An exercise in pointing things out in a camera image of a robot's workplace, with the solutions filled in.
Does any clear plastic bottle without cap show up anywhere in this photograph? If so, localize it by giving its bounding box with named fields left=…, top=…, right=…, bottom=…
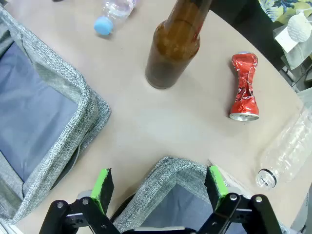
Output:
left=255, top=107, right=312, bottom=190

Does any brown glass bottle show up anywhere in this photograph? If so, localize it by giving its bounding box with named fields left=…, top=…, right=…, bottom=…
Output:
left=145, top=0, right=213, bottom=90

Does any round white paper tag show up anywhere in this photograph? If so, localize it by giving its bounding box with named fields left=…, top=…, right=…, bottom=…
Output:
left=287, top=13, right=312, bottom=43

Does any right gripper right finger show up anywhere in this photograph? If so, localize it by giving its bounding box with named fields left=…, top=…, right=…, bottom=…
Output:
left=196, top=165, right=283, bottom=234

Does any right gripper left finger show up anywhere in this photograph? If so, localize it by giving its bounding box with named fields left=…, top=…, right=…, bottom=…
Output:
left=39, top=167, right=116, bottom=234

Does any large grey fabric basket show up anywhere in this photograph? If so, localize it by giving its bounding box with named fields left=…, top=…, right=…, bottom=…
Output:
left=0, top=6, right=112, bottom=225

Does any yellow floral fabric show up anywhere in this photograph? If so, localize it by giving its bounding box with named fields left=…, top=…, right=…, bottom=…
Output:
left=258, top=0, right=312, bottom=23

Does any crushed red drink can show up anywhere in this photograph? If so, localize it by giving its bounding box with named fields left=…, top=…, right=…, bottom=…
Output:
left=229, top=50, right=260, bottom=121

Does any clear plastic bottle blue cap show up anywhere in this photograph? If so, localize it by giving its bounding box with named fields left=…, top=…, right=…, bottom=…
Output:
left=94, top=0, right=136, bottom=38

